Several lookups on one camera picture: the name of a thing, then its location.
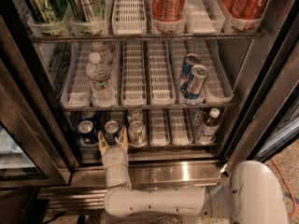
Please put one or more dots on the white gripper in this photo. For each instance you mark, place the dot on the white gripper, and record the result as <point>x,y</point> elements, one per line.
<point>114,156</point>

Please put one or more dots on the blue pepsi can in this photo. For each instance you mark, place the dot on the blue pepsi can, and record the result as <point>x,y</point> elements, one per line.
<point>93,117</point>
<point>87,134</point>
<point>112,129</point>

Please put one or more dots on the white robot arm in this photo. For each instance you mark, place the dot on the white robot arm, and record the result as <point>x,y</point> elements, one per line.
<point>253,194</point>

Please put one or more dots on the silver soda can front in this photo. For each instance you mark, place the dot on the silver soda can front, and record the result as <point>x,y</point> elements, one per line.
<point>137,134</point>

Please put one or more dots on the silver soda can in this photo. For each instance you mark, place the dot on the silver soda can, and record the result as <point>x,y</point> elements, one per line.
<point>137,134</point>
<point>135,114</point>

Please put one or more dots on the silver soda can back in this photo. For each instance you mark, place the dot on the silver soda can back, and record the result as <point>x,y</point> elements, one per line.
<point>135,114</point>

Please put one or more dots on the front red bull can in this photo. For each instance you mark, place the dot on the front red bull can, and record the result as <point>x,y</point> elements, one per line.
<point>196,81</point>

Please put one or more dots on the red bull can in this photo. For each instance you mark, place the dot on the red bull can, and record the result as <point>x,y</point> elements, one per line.
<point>189,61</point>
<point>196,81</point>

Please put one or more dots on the back red bull can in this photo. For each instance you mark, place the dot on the back red bull can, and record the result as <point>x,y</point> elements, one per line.
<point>189,61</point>

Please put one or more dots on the orange coke can middle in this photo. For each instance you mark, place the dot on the orange coke can middle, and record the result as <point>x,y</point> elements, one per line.
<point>167,10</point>

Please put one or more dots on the left green tall can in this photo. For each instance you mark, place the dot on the left green tall can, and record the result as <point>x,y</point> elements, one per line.
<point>47,11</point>

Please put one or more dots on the stainless fridge door right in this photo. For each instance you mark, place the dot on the stainless fridge door right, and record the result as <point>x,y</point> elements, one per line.
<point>267,89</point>

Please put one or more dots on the front clear water bottle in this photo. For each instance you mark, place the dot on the front clear water bottle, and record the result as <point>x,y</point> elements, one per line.
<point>100,81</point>

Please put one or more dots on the clear water bottle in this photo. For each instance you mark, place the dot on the clear water bottle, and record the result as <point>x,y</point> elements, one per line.
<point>100,81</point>
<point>104,52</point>

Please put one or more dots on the back clear water bottle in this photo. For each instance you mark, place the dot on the back clear water bottle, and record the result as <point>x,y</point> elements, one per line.
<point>104,52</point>

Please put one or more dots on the brown tea bottle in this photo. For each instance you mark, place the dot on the brown tea bottle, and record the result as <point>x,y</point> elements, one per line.
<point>209,126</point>

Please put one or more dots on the middle wire shelf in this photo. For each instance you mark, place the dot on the middle wire shelf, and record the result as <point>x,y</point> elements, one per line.
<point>127,107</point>

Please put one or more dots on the wire shelf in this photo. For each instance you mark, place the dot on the wire shelf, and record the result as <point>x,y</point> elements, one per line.
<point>146,37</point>
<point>127,107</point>

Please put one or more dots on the top wire shelf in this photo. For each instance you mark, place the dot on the top wire shelf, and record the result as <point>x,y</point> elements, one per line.
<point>146,37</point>

